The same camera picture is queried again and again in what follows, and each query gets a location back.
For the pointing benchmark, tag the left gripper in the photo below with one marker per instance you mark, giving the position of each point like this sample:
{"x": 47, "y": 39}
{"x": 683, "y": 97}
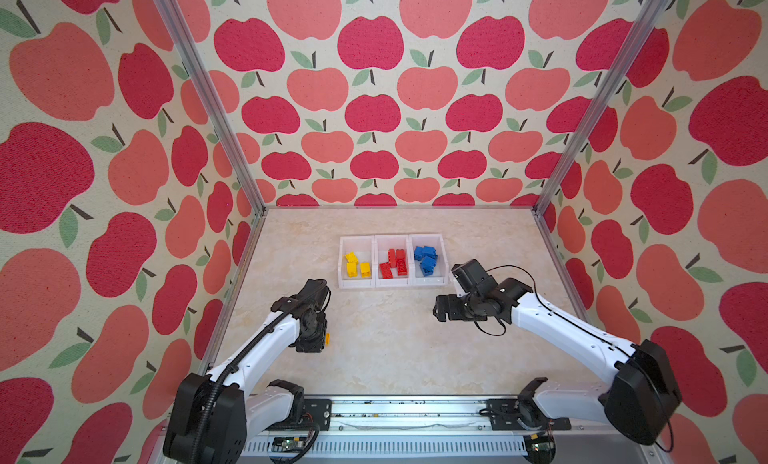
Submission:
{"x": 318, "y": 344}

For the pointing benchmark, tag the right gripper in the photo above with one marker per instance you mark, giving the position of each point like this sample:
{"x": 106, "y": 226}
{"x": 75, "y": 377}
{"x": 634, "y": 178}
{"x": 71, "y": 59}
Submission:
{"x": 448, "y": 312}

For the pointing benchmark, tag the white three-compartment bin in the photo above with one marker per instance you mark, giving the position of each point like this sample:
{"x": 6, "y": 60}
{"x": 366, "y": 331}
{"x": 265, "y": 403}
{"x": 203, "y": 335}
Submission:
{"x": 374, "y": 249}

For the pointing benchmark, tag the red long lego bottom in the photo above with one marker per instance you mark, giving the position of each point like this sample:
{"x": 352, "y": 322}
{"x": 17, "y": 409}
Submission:
{"x": 392, "y": 257}

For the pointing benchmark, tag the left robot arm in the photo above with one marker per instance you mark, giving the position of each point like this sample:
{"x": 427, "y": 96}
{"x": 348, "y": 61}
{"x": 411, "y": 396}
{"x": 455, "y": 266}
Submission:
{"x": 215, "y": 414}

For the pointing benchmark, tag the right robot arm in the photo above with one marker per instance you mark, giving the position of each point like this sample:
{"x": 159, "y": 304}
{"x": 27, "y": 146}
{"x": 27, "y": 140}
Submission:
{"x": 636, "y": 391}

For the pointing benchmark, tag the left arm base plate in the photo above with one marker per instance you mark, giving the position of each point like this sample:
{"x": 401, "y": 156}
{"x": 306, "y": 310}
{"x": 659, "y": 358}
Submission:
{"x": 313, "y": 412}

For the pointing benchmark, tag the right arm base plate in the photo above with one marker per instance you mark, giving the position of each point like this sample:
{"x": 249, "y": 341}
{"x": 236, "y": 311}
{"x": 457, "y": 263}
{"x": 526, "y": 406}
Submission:
{"x": 516, "y": 415}

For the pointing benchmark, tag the aluminium front rail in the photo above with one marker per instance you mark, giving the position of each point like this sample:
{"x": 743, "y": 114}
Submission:
{"x": 445, "y": 429}

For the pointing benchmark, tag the left aluminium frame post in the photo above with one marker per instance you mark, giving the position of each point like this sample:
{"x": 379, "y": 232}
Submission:
{"x": 173, "y": 18}

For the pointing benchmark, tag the aluminium frame post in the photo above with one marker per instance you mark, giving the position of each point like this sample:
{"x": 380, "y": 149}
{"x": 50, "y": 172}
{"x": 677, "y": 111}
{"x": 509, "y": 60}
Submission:
{"x": 651, "y": 11}
{"x": 173, "y": 18}

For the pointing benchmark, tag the right aluminium frame post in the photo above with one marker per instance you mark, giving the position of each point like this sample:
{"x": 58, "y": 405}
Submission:
{"x": 651, "y": 11}

